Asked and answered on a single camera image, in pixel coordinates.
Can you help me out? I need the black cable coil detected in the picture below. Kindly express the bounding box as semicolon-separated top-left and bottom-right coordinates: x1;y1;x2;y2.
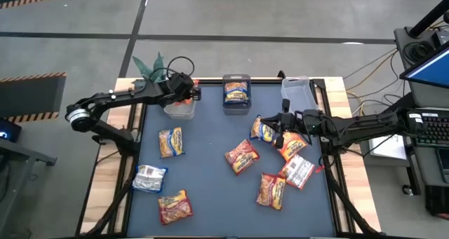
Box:
403;41;436;62

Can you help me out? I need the yellow noodle packet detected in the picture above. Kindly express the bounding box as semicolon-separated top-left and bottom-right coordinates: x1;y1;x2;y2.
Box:
157;126;185;159

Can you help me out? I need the black tablet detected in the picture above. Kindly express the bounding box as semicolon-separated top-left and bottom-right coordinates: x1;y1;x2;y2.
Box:
436;147;449;184

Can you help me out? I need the black keyboard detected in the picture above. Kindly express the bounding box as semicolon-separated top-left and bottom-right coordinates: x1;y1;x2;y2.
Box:
408;111;449;148

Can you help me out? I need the white paper note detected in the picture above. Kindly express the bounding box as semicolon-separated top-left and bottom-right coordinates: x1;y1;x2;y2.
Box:
368;133;408;160

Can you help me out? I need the hazard-striped black floor mat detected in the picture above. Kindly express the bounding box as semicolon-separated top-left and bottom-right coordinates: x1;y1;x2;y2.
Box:
0;72;67;123

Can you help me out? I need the clear plastic bin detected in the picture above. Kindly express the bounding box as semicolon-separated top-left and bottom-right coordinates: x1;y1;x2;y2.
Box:
280;76;319;114

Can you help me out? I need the white plastic bin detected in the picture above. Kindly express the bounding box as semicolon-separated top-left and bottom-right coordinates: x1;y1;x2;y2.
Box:
163;98;197;121

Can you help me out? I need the black aluminium table frame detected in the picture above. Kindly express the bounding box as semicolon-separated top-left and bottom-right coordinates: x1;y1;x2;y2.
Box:
75;76;382;239

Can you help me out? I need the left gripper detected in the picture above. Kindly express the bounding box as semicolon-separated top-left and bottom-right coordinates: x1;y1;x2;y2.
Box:
158;81;203;104

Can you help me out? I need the grey operator desk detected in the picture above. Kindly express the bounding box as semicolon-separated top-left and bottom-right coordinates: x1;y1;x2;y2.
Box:
361;107;449;189

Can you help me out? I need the black stand pole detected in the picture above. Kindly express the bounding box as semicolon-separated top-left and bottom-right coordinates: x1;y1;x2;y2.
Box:
408;0;449;39

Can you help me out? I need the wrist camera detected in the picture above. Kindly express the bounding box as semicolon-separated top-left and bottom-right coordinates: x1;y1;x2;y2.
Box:
170;73;195;92
300;109;322;128

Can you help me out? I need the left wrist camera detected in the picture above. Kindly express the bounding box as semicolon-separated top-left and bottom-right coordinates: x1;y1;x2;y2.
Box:
170;73;195;92

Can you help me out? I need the black diagonal frame strut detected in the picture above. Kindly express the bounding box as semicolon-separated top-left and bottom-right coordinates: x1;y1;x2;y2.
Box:
82;168;138;236
322;154;378;235

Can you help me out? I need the blue-screen monitor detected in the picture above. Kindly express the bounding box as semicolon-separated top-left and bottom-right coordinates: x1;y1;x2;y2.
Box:
399;41;449;90

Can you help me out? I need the dark side desk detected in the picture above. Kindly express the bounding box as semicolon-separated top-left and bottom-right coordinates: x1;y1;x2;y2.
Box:
393;26;449;110

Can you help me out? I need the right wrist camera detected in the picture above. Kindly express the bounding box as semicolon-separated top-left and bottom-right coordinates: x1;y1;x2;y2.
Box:
300;109;322;128

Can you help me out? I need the yellow floor cable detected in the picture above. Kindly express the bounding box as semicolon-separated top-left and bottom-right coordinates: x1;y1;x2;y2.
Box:
342;48;404;118

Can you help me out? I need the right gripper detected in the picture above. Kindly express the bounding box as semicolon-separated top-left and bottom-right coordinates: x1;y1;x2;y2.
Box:
261;99;302;149

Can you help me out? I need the red beef noodle pack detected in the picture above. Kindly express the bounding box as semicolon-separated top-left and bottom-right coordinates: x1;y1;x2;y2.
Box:
255;172;287;211
157;189;194;226
224;138;261;177

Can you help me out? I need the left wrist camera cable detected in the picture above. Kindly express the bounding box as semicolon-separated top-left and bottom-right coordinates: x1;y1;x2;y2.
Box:
149;55;196;84

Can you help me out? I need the grey metal table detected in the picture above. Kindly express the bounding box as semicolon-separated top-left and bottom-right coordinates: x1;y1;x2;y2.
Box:
0;137;59;239

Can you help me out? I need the black box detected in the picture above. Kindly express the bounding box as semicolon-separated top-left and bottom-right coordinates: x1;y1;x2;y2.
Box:
425;184;449;219

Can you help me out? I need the green snake plant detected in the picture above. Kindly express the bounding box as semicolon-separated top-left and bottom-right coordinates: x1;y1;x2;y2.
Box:
132;52;168;90

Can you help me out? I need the black device with blue light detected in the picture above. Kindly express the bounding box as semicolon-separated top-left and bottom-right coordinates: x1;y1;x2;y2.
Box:
0;118;22;144

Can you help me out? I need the grey plastic bin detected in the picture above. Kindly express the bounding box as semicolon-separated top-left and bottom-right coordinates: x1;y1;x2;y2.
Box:
222;74;252;116

